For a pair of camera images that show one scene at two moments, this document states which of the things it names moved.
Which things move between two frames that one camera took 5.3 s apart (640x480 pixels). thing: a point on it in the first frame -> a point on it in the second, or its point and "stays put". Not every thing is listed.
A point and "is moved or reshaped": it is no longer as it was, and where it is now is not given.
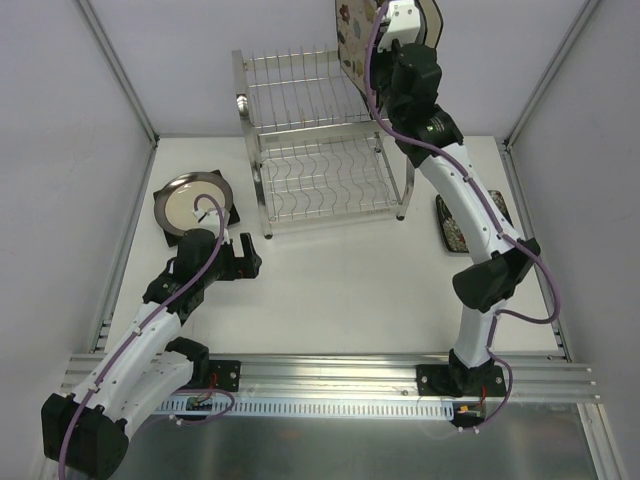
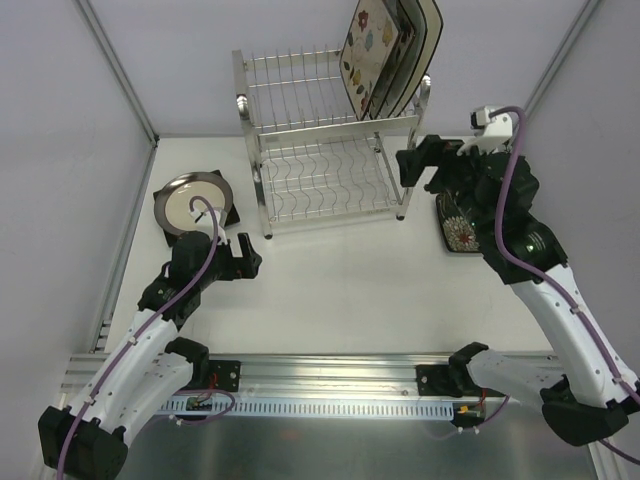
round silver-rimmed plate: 174,202 stays put
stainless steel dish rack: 320,157 stays put
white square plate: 434,22 stays put
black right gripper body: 379,59 -> 430,163
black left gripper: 239,264 stays put
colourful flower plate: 354,20 is moved or reshaped
